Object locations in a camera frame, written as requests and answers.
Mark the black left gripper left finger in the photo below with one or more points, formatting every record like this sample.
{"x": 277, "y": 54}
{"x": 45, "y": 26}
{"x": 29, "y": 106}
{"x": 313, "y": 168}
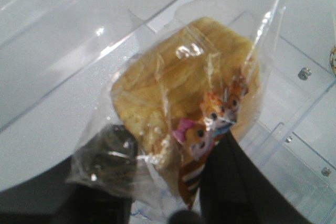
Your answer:
{"x": 104, "y": 168}

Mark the clear acrylic display shelf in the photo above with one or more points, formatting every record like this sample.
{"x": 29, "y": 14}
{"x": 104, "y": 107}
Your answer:
{"x": 58, "y": 55}

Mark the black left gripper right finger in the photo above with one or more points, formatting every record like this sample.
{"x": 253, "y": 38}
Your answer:
{"x": 233, "y": 190}

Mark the bread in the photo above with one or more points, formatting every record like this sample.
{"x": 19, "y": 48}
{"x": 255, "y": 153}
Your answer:
{"x": 202, "y": 77}

